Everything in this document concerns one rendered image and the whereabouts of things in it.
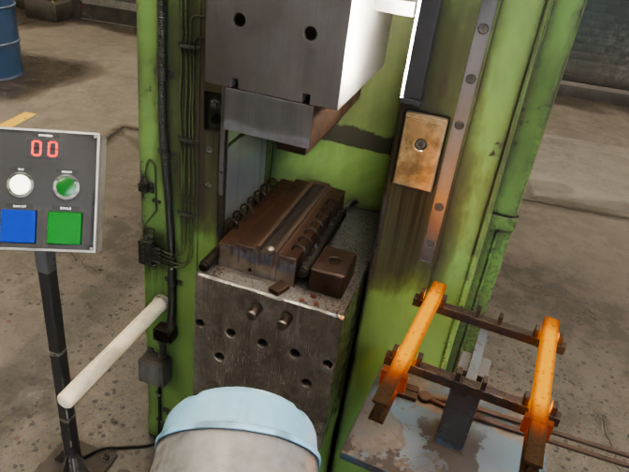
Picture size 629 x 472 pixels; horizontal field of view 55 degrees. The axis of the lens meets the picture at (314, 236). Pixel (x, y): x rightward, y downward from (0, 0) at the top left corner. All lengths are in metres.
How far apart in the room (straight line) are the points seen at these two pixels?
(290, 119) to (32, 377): 1.68
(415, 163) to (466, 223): 0.19
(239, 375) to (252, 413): 1.20
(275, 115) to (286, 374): 0.65
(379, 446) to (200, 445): 0.94
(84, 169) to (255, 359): 0.62
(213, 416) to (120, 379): 2.12
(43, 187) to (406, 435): 0.98
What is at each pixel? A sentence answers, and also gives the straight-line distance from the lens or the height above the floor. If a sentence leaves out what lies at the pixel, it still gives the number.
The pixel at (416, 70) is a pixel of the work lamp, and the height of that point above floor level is 1.45.
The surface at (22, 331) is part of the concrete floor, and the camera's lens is 2.83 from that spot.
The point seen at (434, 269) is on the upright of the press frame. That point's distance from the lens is 1.50.
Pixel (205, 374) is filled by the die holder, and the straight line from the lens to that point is 1.67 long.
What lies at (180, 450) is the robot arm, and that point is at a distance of 0.41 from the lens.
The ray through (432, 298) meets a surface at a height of 1.04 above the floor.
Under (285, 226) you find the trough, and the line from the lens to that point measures 1.55.
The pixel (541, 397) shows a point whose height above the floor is 1.04.
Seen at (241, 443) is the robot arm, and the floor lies 1.45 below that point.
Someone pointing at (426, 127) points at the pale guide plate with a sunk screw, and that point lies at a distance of 1.33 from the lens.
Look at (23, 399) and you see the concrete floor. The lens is 2.53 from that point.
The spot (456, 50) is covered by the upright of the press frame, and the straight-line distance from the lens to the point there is 1.31.
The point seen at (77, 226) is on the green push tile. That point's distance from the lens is 1.49.
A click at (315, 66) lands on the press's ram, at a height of 1.44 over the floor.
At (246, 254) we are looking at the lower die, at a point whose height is 0.97.
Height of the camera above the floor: 1.75
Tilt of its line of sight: 30 degrees down
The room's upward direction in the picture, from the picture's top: 8 degrees clockwise
